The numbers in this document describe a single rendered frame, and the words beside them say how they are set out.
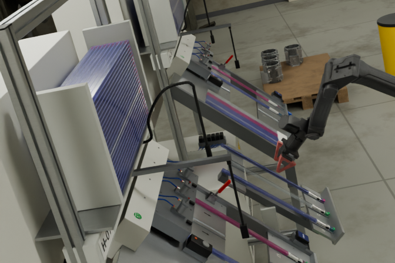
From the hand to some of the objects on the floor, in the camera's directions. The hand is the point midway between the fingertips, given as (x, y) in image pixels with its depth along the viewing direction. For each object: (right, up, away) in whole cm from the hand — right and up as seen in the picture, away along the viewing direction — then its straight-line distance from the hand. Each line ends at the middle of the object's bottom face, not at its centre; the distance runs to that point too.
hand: (277, 164), depth 229 cm
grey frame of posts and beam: (-3, -116, -12) cm, 116 cm away
